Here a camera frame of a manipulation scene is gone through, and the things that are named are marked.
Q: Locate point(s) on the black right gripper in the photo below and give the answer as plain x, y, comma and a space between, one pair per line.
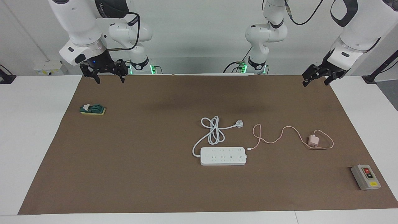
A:
102, 65

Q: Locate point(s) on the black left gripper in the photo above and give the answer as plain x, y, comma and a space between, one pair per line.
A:
325, 70

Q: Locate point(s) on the pink charger adapter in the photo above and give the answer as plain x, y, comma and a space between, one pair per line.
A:
312, 140

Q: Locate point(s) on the white power strip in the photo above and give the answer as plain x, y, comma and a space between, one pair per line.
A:
222, 156

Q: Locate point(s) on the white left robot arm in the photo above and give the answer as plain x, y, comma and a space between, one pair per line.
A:
264, 34

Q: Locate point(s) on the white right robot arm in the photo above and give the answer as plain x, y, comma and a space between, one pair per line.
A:
79, 21

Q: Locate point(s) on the brown table mat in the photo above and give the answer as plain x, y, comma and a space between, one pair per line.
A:
140, 174

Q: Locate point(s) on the grey push button box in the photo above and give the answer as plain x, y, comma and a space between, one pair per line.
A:
365, 177

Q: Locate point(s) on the green knife switch yellow base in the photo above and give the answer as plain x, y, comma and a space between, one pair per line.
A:
93, 109

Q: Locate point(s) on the black clamp mount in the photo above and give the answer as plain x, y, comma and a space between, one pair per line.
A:
6, 77

